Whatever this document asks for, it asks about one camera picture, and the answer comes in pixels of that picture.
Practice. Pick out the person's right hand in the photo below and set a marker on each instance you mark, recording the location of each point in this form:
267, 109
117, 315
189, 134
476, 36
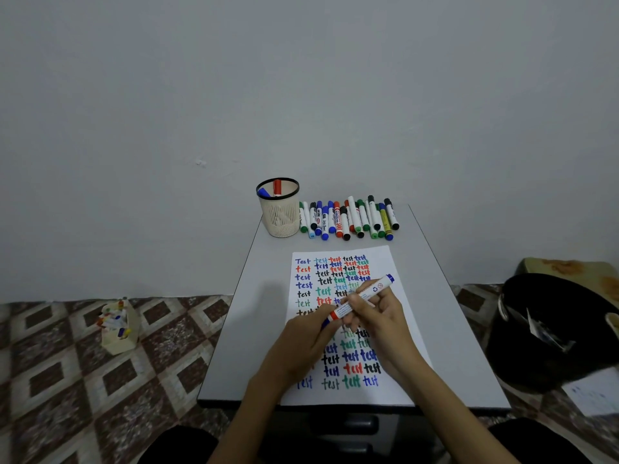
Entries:
387, 338

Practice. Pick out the small cream box of pens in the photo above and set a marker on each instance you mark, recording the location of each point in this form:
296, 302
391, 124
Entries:
118, 345

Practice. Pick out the person's left leg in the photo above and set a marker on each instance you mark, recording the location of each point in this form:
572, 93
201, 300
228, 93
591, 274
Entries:
179, 449

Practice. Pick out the blue capped white marker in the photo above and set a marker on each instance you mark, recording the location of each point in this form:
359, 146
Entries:
264, 192

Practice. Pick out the red capped white marker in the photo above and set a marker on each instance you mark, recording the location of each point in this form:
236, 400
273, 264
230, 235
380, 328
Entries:
277, 187

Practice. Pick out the person's left hand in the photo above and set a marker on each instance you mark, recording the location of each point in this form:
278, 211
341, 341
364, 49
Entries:
295, 357

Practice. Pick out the row of colored markers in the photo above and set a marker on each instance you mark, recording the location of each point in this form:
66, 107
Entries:
348, 218

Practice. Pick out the blue marker with red band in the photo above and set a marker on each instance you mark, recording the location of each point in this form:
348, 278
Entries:
375, 288

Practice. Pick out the person's right forearm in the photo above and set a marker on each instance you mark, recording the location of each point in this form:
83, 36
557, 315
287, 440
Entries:
459, 425

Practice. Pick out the black plastic bucket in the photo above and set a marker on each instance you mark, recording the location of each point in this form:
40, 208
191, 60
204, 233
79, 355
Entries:
512, 362

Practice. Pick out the yellow floral cushion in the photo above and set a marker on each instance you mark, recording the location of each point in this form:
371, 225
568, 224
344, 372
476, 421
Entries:
570, 266

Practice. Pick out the grey drawer cabinet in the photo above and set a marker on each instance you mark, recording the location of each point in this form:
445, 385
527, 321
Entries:
406, 430

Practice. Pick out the white paper with colored writing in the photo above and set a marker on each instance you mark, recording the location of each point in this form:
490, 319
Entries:
387, 260

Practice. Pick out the beige mesh cup black rim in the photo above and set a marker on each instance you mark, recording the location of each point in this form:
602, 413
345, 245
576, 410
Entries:
280, 222

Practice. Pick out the person's leg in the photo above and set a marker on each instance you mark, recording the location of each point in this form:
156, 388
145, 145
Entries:
546, 444
179, 449

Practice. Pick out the person's right leg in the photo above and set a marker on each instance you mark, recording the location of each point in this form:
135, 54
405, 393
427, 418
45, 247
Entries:
546, 444

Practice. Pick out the white sheet with faint marks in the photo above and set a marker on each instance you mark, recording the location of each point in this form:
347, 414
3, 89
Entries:
595, 393

